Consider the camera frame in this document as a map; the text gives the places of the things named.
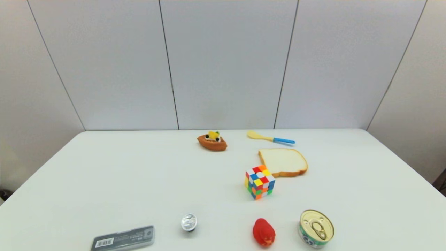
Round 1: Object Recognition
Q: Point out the yellow spoon with blue handle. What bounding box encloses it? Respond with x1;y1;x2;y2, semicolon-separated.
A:
247;130;296;145

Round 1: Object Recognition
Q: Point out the toy fruit tart pastry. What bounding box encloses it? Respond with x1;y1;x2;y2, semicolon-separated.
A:
197;131;228;151

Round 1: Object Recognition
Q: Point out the multicoloured puzzle cube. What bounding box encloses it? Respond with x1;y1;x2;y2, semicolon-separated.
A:
245;165;276;200

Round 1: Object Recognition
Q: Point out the toy white bread slice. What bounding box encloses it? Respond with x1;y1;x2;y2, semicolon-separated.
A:
258;148;308;178

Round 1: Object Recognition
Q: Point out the small silver foil cup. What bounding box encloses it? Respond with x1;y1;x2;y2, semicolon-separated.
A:
181;213;198;232

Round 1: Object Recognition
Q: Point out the red rubber duck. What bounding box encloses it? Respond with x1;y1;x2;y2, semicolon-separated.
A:
253;218;276;248

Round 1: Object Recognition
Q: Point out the tin can with pull tab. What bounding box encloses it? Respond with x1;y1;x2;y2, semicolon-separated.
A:
298;209;335;249

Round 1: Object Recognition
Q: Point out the grey pencil case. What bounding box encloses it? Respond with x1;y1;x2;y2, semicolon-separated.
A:
91;225;155;251

